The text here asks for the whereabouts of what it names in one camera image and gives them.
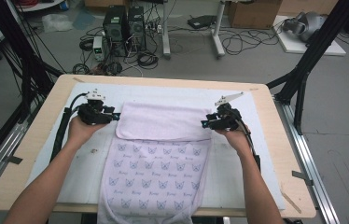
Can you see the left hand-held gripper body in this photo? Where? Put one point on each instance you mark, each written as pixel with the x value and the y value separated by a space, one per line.
pixel 93 113

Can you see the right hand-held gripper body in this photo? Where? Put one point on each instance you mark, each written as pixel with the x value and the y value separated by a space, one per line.
pixel 228 119

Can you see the lilac printed fleece cloth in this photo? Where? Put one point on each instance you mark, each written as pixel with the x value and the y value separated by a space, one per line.
pixel 157 174

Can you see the person's left hand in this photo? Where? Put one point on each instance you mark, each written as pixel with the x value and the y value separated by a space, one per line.
pixel 80 132

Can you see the person's right hand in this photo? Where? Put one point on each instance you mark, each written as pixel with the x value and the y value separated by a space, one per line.
pixel 239 140

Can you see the white gridded foam mat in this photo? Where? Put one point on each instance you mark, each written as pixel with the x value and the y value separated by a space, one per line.
pixel 79 161

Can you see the white power supply box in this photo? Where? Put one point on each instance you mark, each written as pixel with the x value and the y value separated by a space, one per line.
pixel 98 48

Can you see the black computer tower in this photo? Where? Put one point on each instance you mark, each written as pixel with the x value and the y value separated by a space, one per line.
pixel 136 28
pixel 115 28

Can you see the white desk leg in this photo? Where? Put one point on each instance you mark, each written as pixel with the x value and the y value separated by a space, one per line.
pixel 165 31
pixel 217 34

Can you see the white power strip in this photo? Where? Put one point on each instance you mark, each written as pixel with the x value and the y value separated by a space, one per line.
pixel 154 28

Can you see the blue sheet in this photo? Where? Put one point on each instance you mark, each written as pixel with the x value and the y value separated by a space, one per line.
pixel 84 20

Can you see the black flat device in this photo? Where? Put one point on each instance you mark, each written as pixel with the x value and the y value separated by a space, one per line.
pixel 201 21

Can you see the clear plastic bag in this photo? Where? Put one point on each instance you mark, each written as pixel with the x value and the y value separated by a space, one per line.
pixel 57 22

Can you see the thin wooden stick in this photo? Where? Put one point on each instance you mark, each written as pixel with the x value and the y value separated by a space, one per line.
pixel 290 199

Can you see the brown cardboard box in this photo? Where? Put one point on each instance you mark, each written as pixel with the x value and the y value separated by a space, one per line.
pixel 253 14

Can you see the white floor board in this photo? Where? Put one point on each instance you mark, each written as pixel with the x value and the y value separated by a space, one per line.
pixel 325 48

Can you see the white round table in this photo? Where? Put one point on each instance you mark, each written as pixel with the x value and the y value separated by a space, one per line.
pixel 39 5

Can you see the grey headset device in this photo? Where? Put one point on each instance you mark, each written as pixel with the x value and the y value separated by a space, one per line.
pixel 306 25

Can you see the black metal frame stand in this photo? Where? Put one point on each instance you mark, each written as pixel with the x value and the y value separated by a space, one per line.
pixel 29 62
pixel 306 59

